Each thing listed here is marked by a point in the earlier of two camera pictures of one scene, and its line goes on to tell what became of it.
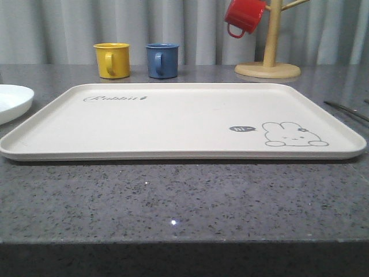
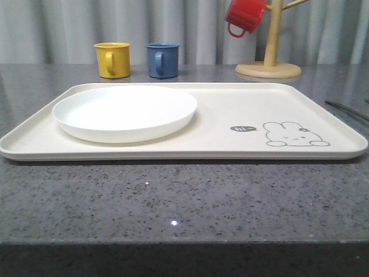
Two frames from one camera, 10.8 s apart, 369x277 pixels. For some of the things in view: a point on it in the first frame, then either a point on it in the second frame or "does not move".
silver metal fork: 348,110 does not move
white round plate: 14,101 → 124,114
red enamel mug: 244,15 does not move
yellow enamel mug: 113,60 does not move
